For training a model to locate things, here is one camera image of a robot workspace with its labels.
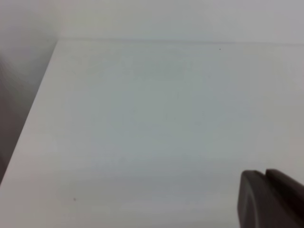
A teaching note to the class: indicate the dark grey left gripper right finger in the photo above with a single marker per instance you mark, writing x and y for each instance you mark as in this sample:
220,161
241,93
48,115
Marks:
290,192

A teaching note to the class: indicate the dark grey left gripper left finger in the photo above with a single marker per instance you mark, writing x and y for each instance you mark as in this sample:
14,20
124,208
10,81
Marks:
258,206

